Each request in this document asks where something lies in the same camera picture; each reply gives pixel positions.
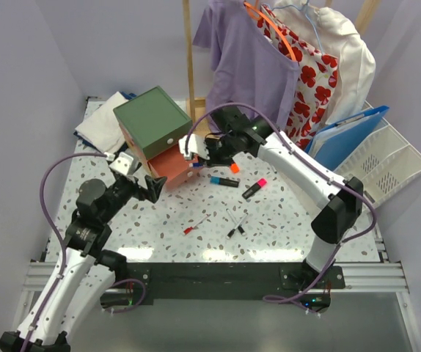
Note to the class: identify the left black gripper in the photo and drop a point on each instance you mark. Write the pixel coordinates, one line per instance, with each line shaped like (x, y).
(139, 188)

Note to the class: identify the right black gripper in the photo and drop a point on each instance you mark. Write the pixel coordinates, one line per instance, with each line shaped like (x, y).
(213, 160)

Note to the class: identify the blue highlighter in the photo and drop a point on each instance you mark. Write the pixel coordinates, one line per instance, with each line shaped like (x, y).
(224, 182)

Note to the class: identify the pink highlighter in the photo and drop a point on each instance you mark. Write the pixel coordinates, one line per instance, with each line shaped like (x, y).
(252, 190)

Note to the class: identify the red cap marker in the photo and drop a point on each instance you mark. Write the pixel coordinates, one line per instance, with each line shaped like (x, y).
(196, 224)

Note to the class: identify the three-drawer desk organizer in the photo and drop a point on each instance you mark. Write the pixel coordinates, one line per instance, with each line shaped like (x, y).
(152, 125)

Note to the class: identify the black cap marker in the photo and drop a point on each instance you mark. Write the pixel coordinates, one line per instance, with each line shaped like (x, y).
(235, 227)
(234, 219)

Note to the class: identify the blue document folder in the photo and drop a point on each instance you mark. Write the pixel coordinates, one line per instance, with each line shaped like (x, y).
(333, 144)

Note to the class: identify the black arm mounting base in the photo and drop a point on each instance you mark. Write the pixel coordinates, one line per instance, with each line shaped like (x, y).
(219, 281)

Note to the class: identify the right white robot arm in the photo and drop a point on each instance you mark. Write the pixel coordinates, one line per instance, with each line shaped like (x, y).
(338, 200)

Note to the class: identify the orange highlighter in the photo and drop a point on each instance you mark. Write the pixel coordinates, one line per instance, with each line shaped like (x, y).
(235, 168)

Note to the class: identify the folded white cloth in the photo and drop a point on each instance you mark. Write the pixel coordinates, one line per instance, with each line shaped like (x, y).
(102, 124)

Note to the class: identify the purple t-shirt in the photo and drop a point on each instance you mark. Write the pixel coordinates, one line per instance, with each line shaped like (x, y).
(246, 67)

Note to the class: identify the red floral dress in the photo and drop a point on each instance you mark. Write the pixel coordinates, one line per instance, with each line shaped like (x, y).
(316, 83)

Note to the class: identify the orange clothes hanger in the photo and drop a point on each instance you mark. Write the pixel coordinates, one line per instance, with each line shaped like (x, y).
(258, 15)

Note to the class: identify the white file rack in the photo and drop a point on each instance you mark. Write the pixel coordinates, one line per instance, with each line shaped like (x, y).
(385, 161)

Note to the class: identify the cream white shirt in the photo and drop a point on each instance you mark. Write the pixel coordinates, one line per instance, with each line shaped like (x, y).
(339, 37)

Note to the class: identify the light blue clothes hanger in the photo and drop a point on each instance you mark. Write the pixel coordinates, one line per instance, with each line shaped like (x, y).
(305, 11)

